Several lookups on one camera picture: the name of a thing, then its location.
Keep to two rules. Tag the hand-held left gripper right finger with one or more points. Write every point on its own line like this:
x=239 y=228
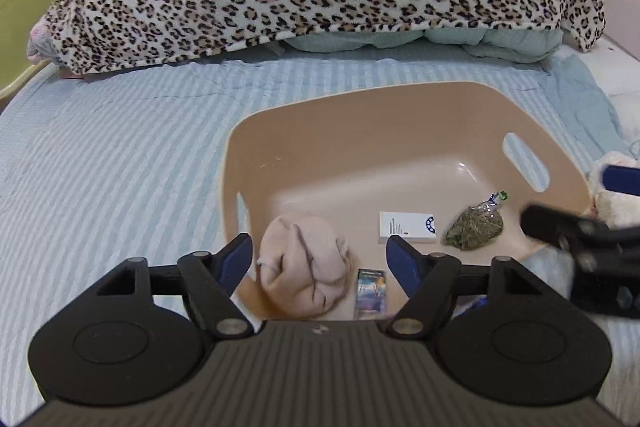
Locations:
x=402 y=262

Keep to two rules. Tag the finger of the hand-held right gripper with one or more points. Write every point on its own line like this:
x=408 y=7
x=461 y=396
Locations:
x=547 y=222
x=622 y=179

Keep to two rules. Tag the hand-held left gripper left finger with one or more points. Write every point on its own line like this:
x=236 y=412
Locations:
x=235 y=259

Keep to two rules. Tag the white plush toy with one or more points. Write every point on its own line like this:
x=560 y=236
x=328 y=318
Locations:
x=612 y=207

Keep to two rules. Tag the beige plastic basin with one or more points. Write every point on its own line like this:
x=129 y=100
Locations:
x=380 y=177

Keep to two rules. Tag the white flat box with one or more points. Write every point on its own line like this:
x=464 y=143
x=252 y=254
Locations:
x=407 y=227

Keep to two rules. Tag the small colourful card box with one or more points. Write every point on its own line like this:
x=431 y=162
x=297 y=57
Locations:
x=369 y=292

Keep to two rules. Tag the pink knit hat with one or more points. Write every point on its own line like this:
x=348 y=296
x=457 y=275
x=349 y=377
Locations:
x=302 y=264

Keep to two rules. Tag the clear bag of green herbs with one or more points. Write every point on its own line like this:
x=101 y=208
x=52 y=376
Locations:
x=475 y=224

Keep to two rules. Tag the light blue cloth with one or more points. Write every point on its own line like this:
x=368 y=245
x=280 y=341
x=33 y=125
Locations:
x=585 y=102

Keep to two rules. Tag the blue striped bedspread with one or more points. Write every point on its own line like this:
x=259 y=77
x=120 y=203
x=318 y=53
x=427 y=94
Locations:
x=125 y=157

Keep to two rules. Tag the pale green comforter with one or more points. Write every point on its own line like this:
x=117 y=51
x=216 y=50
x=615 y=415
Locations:
x=410 y=42

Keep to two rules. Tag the pink cloth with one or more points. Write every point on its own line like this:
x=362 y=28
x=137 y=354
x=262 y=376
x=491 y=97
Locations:
x=40 y=42

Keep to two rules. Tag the green wooden bed board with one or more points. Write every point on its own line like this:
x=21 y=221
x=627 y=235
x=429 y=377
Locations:
x=30 y=7

